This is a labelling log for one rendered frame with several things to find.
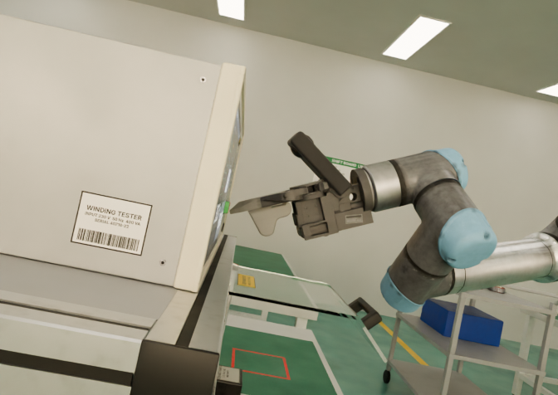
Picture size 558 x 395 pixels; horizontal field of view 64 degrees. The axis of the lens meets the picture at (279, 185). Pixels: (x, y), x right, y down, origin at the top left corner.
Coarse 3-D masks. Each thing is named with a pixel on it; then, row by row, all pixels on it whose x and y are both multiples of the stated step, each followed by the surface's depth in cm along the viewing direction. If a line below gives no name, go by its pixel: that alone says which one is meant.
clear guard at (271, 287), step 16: (240, 272) 82; (256, 272) 85; (272, 272) 89; (240, 288) 68; (256, 288) 71; (272, 288) 74; (288, 288) 76; (304, 288) 79; (320, 288) 83; (288, 304) 65; (304, 304) 67; (320, 304) 69; (336, 304) 72; (352, 320) 79; (368, 336) 66
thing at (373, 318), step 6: (354, 300) 83; (360, 300) 82; (354, 306) 82; (360, 306) 82; (366, 306) 77; (366, 312) 78; (372, 312) 74; (366, 318) 73; (372, 318) 73; (378, 318) 73; (366, 324) 73; (372, 324) 73
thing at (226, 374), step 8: (224, 368) 73; (232, 368) 74; (240, 368) 74; (224, 376) 70; (232, 376) 71; (240, 376) 71; (216, 384) 68; (224, 384) 68; (232, 384) 68; (240, 384) 68; (216, 392) 68; (224, 392) 68; (232, 392) 68; (240, 392) 68
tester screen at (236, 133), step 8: (232, 136) 46; (232, 144) 50; (232, 152) 54; (232, 160) 60; (224, 176) 46; (224, 184) 50; (224, 192) 55; (224, 200) 61; (216, 208) 44; (216, 224) 51; (208, 248) 46
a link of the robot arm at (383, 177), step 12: (372, 168) 68; (384, 168) 67; (372, 180) 66; (384, 180) 66; (396, 180) 66; (372, 192) 67; (384, 192) 66; (396, 192) 66; (384, 204) 67; (396, 204) 68
